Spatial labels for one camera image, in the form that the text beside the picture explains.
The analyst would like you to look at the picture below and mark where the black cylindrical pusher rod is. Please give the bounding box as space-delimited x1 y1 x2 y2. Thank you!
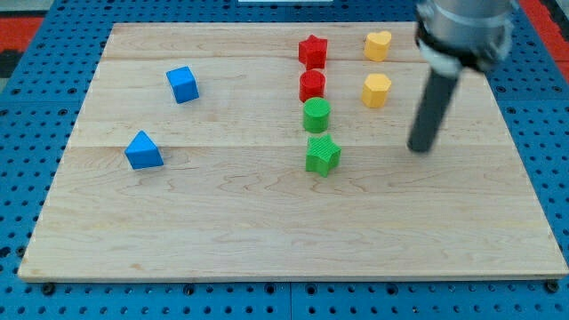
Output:
407 68 459 153

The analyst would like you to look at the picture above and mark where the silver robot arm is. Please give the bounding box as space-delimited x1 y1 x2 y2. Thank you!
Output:
407 0 518 153

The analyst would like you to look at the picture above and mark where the blue triangle block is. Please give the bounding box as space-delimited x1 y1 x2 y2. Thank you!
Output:
124 131 164 170

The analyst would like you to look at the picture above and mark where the yellow hexagon block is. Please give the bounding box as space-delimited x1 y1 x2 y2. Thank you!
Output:
361 74 392 108

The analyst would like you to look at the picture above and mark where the yellow heart block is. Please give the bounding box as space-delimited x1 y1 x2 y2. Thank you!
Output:
364 30 392 62

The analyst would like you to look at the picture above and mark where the green cylinder block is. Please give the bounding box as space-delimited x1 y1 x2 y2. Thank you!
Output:
302 97 331 133

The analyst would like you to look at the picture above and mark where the red cylinder block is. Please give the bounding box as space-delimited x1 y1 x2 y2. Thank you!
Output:
299 69 325 102

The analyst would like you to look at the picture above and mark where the red star block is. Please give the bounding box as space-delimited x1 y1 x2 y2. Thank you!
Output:
298 35 328 70

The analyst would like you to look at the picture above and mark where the green star block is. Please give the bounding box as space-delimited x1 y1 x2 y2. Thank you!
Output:
305 134 341 177

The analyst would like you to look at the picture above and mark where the wooden board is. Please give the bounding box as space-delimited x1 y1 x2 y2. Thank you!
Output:
19 22 568 283

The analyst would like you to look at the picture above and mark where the blue cube block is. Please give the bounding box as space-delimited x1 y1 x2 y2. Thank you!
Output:
165 66 199 104

